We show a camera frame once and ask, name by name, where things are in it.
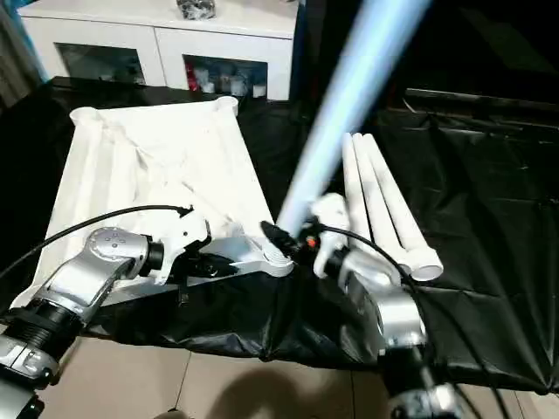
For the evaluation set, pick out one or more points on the white cabinet with glass doors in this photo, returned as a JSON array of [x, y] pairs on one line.
[[153, 39]]

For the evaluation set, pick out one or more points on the black metal frame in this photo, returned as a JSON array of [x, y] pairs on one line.
[[480, 98]]

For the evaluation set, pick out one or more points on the grey curtain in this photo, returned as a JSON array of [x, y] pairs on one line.
[[17, 52]]

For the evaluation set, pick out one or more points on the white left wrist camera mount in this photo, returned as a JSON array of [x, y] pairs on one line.
[[179, 231]]

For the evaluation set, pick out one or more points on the black plastic mat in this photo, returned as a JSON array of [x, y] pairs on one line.
[[480, 218]]

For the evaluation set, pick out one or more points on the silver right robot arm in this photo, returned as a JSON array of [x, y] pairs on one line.
[[393, 314]]

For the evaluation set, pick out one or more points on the white plastic table leg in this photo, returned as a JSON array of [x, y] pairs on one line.
[[353, 183], [349, 109], [397, 187], [376, 187]]

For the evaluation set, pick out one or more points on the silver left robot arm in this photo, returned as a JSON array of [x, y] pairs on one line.
[[87, 270]]

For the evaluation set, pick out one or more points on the white plastic table top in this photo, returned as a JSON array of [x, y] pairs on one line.
[[131, 174]]

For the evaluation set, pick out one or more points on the white cup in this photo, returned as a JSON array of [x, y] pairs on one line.
[[259, 91]]

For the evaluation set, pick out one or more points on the grey crumpled bag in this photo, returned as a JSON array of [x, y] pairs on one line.
[[197, 8]]

